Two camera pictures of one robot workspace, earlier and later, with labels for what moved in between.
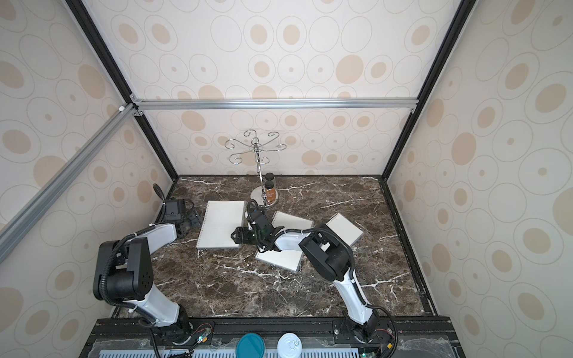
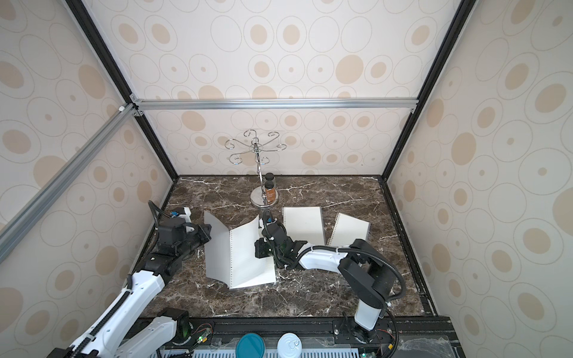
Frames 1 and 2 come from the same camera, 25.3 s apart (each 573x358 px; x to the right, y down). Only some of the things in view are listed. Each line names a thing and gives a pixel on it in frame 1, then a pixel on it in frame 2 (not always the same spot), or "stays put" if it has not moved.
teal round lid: x=250 y=345 stays put
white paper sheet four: x=221 y=218 to x=246 y=270
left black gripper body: x=191 y=220 to x=195 y=238
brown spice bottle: x=270 y=192 stays put
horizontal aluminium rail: x=283 y=103 stays put
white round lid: x=289 y=346 stays put
